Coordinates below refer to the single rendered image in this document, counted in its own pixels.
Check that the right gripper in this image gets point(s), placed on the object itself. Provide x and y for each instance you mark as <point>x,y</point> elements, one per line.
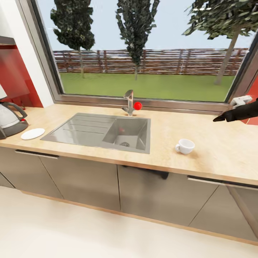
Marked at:
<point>240,113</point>

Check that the cabinet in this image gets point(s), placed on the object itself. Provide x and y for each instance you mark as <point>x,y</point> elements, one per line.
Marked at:
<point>214,205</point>

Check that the saucer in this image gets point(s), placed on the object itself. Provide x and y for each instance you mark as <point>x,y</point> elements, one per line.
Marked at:
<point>32,133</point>

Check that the water glass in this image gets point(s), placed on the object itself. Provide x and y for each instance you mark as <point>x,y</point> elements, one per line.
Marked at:
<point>17,101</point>

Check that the coffee maker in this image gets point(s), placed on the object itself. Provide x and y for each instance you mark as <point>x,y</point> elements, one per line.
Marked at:
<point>10,122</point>

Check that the coffee cup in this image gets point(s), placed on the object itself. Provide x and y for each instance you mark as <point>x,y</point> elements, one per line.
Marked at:
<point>185,146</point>

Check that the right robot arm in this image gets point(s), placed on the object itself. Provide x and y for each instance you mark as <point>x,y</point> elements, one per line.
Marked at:
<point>242,109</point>

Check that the countertop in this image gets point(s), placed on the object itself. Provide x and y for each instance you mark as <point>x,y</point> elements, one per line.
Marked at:
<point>223,150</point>

